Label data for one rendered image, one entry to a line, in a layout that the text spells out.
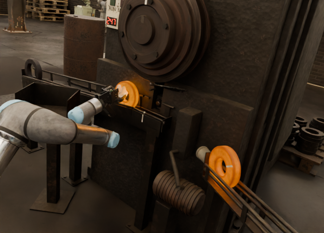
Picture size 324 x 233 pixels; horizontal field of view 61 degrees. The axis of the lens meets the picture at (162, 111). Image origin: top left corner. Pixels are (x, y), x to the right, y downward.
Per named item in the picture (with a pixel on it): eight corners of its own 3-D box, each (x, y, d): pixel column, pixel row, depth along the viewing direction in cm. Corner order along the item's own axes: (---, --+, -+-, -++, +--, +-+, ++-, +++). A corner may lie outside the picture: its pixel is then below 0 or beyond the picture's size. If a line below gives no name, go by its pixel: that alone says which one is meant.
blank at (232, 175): (218, 187, 109) (211, 188, 107) (212, 147, 112) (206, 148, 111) (244, 187, 95) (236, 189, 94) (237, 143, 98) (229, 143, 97)
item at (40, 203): (36, 186, 181) (33, 82, 155) (76, 192, 182) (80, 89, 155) (20, 208, 162) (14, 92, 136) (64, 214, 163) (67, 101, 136)
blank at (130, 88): (118, 78, 153) (114, 79, 151) (140, 83, 145) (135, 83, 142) (117, 105, 157) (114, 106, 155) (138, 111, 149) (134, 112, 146)
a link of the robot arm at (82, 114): (68, 123, 129) (65, 108, 124) (86, 112, 136) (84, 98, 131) (78, 130, 126) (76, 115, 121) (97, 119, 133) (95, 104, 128)
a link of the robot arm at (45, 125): (60, 115, 86) (124, 130, 133) (33, 105, 90) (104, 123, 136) (48, 150, 85) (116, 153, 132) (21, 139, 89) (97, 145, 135)
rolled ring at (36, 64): (36, 60, 191) (41, 60, 194) (23, 57, 202) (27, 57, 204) (39, 86, 197) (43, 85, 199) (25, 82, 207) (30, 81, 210)
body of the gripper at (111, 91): (119, 88, 138) (101, 97, 130) (121, 102, 143) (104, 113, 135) (109, 83, 142) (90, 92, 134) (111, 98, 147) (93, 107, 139)
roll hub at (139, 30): (123, 55, 134) (129, -7, 123) (170, 69, 119) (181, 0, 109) (115, 55, 129) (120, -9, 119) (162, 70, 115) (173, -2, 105)
